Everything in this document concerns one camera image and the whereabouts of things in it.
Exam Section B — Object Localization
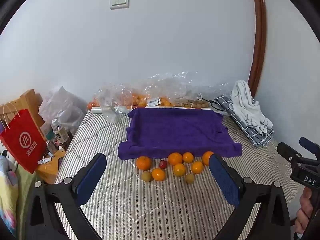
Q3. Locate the pastel printed blanket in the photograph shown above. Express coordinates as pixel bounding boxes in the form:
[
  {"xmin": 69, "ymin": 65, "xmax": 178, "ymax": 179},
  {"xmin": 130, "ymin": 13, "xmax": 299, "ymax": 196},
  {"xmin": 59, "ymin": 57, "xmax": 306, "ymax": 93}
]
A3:
[{"xmin": 0, "ymin": 155, "xmax": 20, "ymax": 235}]

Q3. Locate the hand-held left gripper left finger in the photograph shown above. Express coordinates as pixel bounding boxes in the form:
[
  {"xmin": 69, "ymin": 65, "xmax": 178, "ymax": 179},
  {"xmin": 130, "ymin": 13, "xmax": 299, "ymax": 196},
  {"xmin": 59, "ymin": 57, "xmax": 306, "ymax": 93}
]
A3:
[{"xmin": 24, "ymin": 152, "xmax": 108, "ymax": 240}]

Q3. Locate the black cable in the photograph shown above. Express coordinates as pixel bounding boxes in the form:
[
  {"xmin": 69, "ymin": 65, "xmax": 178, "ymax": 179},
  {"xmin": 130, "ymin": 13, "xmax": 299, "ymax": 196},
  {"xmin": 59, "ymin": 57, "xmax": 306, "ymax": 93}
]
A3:
[{"xmin": 207, "ymin": 99, "xmax": 227, "ymax": 112}]

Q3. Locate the grey plastic bag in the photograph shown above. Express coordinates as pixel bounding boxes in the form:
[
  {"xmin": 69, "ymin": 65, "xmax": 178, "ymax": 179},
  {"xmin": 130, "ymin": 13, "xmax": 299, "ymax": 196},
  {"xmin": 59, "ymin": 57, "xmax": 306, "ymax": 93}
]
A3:
[{"xmin": 39, "ymin": 86, "xmax": 87, "ymax": 135}]

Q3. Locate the large orange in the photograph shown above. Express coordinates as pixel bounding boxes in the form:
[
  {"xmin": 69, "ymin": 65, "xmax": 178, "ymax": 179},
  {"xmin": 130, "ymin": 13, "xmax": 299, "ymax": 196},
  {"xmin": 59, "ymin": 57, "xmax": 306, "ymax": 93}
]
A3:
[{"xmin": 168, "ymin": 152, "xmax": 183, "ymax": 166}]

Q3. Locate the wooden door frame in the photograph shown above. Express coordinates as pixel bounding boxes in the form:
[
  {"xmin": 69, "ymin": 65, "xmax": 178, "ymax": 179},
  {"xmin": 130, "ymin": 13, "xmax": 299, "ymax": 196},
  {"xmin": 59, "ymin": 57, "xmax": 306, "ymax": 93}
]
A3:
[{"xmin": 247, "ymin": 0, "xmax": 267, "ymax": 98}]

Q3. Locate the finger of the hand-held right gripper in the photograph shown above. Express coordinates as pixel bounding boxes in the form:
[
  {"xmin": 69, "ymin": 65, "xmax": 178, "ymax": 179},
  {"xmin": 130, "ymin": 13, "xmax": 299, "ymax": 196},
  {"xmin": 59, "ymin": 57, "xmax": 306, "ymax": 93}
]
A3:
[
  {"xmin": 299, "ymin": 137, "xmax": 320, "ymax": 165},
  {"xmin": 277, "ymin": 142, "xmax": 313, "ymax": 167}
]

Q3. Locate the clear water bottle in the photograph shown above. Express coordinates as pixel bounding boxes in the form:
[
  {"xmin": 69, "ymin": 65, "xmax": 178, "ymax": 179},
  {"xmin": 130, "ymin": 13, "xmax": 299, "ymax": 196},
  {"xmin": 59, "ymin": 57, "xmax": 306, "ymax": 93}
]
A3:
[{"xmin": 51, "ymin": 118, "xmax": 69, "ymax": 143}]

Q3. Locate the white light switch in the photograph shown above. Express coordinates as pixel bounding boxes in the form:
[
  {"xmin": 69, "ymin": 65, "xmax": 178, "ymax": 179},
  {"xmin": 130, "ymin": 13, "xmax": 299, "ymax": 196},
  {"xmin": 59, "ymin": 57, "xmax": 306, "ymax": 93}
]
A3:
[{"xmin": 109, "ymin": 0, "xmax": 130, "ymax": 10}]

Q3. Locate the person's right hand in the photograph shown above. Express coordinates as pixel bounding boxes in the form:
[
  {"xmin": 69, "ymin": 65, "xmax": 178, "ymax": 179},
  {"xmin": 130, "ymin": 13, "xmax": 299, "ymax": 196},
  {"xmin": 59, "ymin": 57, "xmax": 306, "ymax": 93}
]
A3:
[{"xmin": 294, "ymin": 187, "xmax": 315, "ymax": 234}]

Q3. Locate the clear bag of oranges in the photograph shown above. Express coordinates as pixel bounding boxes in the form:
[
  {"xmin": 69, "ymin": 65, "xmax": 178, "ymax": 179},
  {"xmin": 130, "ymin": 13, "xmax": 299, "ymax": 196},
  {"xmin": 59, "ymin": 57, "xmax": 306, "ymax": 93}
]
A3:
[{"xmin": 94, "ymin": 80, "xmax": 175, "ymax": 112}]

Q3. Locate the wooden bedside table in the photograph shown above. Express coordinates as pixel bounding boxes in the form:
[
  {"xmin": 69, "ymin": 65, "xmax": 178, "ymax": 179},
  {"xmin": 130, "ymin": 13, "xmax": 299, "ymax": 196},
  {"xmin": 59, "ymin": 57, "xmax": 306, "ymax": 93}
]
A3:
[{"xmin": 36, "ymin": 150, "xmax": 66, "ymax": 184}]

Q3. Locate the red paper bag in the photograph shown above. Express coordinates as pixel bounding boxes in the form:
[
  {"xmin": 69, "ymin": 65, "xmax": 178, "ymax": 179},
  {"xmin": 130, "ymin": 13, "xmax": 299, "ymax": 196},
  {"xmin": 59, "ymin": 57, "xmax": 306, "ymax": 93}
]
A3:
[{"xmin": 0, "ymin": 102, "xmax": 48, "ymax": 174}]

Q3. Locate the clear bag of brown longans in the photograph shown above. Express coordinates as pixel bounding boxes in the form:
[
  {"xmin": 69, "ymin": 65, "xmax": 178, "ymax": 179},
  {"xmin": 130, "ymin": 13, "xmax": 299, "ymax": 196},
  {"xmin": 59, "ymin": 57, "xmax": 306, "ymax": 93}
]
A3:
[{"xmin": 172, "ymin": 71, "xmax": 233, "ymax": 110}]

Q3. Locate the blue checkered cloth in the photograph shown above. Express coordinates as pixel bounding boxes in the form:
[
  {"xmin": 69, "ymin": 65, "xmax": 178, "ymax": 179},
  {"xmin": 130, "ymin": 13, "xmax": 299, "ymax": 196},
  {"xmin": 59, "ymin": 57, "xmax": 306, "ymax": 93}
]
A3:
[{"xmin": 215, "ymin": 95, "xmax": 275, "ymax": 147}]

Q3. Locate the purple towel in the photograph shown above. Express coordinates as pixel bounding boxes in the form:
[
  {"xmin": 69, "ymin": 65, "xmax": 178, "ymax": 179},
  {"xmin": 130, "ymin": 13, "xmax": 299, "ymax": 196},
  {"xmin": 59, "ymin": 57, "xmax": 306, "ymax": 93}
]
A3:
[{"xmin": 117, "ymin": 107, "xmax": 243, "ymax": 160}]

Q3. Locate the plastic wrap roll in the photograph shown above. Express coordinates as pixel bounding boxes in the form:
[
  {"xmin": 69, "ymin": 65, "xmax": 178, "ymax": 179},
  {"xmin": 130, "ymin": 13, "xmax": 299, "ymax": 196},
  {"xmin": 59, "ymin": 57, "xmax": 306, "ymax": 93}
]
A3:
[{"xmin": 91, "ymin": 106, "xmax": 130, "ymax": 115}]

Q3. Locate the striped bed sheet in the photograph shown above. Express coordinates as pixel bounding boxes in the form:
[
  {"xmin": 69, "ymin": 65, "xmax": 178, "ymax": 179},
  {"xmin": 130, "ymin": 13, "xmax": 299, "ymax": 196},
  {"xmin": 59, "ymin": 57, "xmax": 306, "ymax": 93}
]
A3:
[{"xmin": 54, "ymin": 110, "xmax": 305, "ymax": 240}]

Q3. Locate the white striped towel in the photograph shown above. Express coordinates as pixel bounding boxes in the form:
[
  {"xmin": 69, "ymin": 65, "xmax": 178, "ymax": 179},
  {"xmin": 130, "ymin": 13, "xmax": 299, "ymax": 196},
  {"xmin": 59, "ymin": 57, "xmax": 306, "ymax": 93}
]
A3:
[{"xmin": 230, "ymin": 80, "xmax": 273, "ymax": 135}]

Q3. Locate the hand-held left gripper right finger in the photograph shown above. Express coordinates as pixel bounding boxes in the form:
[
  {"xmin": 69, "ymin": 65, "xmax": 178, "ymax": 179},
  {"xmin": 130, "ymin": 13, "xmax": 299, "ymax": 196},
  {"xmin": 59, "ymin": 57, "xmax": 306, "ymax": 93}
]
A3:
[{"xmin": 208, "ymin": 154, "xmax": 292, "ymax": 240}]

